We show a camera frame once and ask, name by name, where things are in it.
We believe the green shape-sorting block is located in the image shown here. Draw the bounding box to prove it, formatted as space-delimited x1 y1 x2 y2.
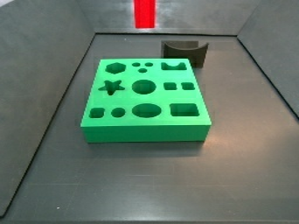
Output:
80 59 211 143

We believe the dark grey curved block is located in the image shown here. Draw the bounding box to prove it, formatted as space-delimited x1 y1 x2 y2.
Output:
161 40 209 68

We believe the red vertical strip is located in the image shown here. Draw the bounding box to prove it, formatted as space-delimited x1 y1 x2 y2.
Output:
133 0 154 29

